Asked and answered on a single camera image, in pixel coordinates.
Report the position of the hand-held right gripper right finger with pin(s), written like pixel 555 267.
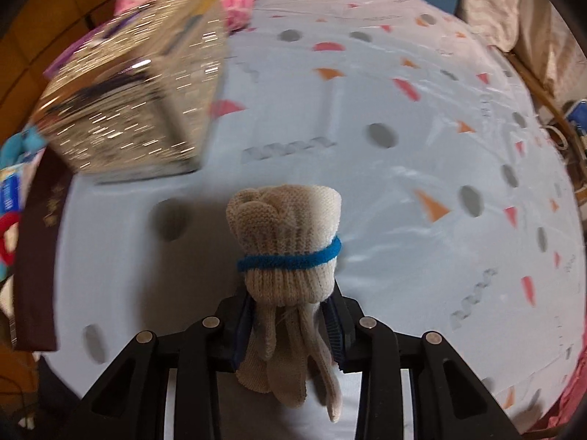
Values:
pixel 332 330

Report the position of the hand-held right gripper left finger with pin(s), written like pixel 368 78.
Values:
pixel 245 330

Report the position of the beige knit gloves blue band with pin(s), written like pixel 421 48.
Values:
pixel 284 229

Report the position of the red plush item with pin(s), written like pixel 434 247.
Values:
pixel 7 233

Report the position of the light blue patterned tablecloth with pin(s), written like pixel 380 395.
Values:
pixel 367 169

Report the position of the silver ornate tissue box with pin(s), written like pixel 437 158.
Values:
pixel 137 114

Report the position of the pink patterned cloth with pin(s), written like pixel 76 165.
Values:
pixel 573 394

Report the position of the wooden side chair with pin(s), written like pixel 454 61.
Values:
pixel 545 101

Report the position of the purple printed carton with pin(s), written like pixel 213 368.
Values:
pixel 73 57

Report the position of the wooden wardrobe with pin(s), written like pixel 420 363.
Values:
pixel 27 55

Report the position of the pink patterned curtain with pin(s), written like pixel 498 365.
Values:
pixel 527 18

